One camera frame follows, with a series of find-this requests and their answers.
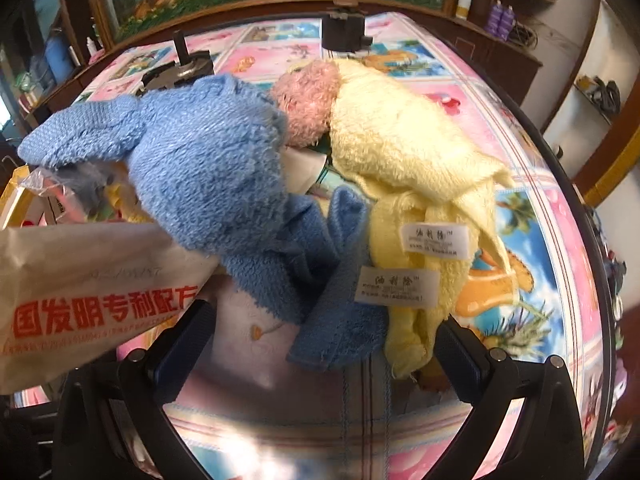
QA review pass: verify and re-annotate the white packet red text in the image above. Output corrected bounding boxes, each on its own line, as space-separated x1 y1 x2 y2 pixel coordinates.
1 222 219 394

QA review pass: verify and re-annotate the light blue towel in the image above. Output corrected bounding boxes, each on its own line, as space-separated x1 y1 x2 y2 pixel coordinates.
18 74 388 370

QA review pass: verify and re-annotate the yellow towel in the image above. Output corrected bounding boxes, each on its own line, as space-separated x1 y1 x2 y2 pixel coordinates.
330 58 518 378

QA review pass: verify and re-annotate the pink fluffy cloth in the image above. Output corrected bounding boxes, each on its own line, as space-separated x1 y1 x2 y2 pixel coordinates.
270 60 341 148

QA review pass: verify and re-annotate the colourful cartoon tablecloth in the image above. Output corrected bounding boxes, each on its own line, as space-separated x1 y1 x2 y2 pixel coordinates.
8 12 609 480

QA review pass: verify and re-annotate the black device on table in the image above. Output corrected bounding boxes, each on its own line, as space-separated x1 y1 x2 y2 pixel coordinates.
321 0 373 53

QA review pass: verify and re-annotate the purple bottle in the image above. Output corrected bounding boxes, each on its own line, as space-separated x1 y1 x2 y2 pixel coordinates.
485 0 515 41

